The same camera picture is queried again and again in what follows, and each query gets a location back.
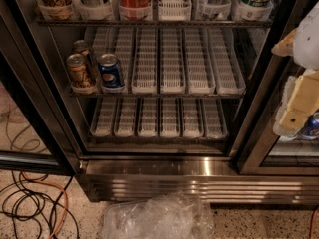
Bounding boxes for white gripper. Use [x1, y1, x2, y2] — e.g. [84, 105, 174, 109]
[271, 2, 319, 131]

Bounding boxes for blue pepsi can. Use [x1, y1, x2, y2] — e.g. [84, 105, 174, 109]
[98, 53, 125, 89]

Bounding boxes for blue can behind glass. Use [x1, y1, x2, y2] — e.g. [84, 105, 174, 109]
[301, 112, 319, 139]

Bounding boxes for stainless steel fridge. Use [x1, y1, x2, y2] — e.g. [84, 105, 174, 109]
[6, 0, 319, 206]

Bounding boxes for white empty tray top shelf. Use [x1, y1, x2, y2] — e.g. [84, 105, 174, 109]
[158, 0, 192, 21]

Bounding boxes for gold brown can rear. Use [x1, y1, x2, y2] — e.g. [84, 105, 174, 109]
[72, 40, 97, 79]

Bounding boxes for gold brown can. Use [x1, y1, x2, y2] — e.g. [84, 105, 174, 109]
[72, 40, 97, 79]
[66, 53, 96, 88]

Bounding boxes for gold brown can front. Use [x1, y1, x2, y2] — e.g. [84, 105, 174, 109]
[66, 53, 96, 88]

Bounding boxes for open fridge door left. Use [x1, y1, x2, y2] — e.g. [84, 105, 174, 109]
[0, 3, 79, 175]

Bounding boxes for clear plastic bag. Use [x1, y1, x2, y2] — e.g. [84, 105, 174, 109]
[102, 192, 214, 239]

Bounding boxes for orange cable right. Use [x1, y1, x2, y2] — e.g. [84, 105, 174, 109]
[308, 206, 319, 239]

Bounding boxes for orange cable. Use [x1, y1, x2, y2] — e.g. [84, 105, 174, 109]
[20, 171, 70, 239]
[308, 206, 319, 239]

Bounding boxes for middle wire shelf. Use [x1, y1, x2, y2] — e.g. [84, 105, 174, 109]
[69, 91, 244, 99]

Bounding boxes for wire shelf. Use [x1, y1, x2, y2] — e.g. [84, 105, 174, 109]
[37, 19, 272, 28]
[69, 91, 244, 99]

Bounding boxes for top wire shelf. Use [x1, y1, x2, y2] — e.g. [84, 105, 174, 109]
[37, 19, 272, 28]

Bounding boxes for black cables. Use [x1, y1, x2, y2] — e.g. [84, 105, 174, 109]
[0, 169, 81, 239]

